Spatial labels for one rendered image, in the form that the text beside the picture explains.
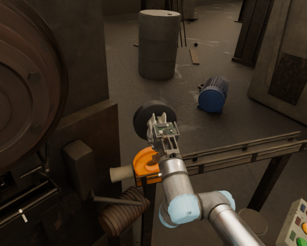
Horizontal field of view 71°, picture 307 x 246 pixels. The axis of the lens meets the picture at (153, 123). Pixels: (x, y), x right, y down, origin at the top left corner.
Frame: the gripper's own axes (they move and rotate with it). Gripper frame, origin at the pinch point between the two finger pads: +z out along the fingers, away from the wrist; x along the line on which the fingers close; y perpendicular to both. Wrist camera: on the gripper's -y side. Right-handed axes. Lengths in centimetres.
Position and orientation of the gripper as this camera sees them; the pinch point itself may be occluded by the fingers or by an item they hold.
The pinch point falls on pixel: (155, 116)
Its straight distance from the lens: 75.8
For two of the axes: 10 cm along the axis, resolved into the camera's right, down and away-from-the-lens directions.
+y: 1.1, -6.5, -7.6
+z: -2.0, -7.6, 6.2
